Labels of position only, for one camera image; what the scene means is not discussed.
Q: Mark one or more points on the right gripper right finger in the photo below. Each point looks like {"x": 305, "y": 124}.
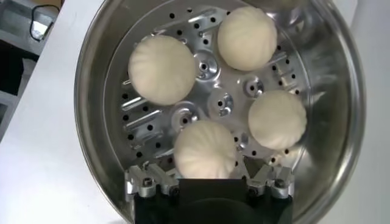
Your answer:
{"x": 277, "y": 182}

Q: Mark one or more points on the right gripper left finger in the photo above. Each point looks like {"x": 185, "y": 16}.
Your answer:
{"x": 146, "y": 182}

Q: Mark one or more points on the white steamed baozi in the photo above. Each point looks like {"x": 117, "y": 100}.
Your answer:
{"x": 205, "y": 149}
{"x": 277, "y": 118}
{"x": 246, "y": 38}
{"x": 161, "y": 70}

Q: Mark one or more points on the steel steamer basket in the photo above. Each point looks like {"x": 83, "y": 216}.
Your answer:
{"x": 91, "y": 91}

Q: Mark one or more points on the white floor power strip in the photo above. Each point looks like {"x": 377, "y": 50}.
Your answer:
{"x": 39, "y": 29}

